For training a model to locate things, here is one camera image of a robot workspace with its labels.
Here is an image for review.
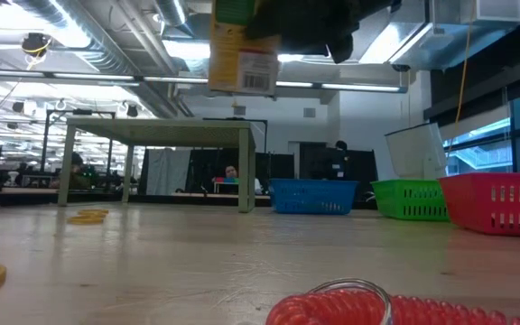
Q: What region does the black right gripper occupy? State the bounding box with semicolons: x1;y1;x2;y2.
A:
245;0;396;65

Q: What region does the yellow card pack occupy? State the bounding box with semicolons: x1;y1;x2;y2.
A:
207;0;283;98

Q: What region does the blue plastic basket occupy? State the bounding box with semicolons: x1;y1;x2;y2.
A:
267;177;359;216

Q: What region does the green plastic basket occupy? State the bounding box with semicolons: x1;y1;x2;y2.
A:
370;179;452;223

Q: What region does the red coil wristband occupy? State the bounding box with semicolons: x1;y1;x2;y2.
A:
265;278;520;325

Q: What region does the green perforated metal shelf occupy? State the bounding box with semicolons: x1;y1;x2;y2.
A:
58;117;257;214

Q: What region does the black equipment cabinet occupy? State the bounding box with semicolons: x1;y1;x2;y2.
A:
299;140;379;209

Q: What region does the long ceiling light bar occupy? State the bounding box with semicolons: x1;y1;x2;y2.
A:
0;68;409;95

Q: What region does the white curtain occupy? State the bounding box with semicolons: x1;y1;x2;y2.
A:
144;147;192;197

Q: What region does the red plastic basket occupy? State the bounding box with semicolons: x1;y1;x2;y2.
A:
438;172;520;239

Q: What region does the silver spiral duct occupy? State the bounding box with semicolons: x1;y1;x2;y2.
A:
74;31;184;119

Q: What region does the silver air duct box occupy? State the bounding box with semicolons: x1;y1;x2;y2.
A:
358;0;520;71

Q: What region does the yellow hanging cable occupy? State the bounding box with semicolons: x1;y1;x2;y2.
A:
454;24;474;125

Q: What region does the black cord reel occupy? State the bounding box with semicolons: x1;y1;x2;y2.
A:
19;32;53;59

